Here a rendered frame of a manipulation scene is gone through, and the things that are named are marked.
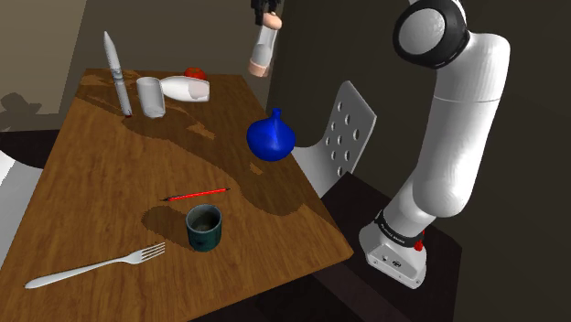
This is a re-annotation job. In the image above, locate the white and tan pepper grinder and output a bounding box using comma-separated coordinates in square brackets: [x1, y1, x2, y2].
[247, 11, 283, 79]

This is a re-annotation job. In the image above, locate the white lying vase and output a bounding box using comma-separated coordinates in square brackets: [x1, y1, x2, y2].
[158, 75, 210, 103]

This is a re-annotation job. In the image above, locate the dark green mug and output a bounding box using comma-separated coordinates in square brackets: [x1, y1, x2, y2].
[185, 204, 223, 253]

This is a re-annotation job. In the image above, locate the white toy rocket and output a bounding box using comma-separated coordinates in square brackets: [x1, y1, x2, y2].
[102, 30, 134, 118]

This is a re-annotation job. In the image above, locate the white cup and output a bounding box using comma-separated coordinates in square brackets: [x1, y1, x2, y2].
[135, 76, 167, 119]

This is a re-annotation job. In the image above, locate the blue round vase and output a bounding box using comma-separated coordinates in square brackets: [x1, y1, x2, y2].
[245, 107, 296, 163]

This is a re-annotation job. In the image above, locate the white chair with holes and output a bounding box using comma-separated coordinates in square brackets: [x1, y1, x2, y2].
[290, 80, 378, 199]

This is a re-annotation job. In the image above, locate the wooden table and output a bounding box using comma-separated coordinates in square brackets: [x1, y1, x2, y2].
[0, 68, 355, 322]

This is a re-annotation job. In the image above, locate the red pen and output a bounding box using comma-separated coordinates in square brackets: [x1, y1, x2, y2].
[161, 188, 232, 202]

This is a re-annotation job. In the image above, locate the silver fork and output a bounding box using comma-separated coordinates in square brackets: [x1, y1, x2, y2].
[24, 241, 167, 290]

